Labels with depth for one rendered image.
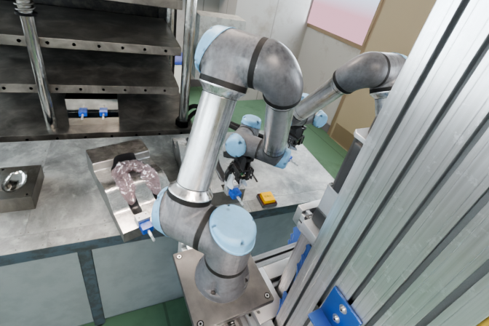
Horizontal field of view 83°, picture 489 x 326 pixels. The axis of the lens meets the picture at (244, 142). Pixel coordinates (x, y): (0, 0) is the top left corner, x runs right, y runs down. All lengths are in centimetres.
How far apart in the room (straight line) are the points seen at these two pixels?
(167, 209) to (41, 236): 70
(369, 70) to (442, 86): 55
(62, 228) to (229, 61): 97
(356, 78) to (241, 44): 47
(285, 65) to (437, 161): 33
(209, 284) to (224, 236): 18
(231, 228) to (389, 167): 37
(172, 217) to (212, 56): 39
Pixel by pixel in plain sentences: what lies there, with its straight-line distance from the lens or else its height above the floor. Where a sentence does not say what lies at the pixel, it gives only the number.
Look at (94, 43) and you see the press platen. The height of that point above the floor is 128.
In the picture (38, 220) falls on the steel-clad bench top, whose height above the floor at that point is 80.
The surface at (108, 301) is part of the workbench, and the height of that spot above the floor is 23.
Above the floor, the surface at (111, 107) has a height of 91.
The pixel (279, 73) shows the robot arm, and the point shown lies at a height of 160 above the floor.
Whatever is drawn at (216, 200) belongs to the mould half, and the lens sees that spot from 132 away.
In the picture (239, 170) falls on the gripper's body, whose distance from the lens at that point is 111.
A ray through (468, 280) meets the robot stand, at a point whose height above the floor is 149.
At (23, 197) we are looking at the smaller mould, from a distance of 139.
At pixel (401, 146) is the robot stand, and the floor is 160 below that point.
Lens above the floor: 178
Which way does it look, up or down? 33 degrees down
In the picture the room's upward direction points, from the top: 12 degrees clockwise
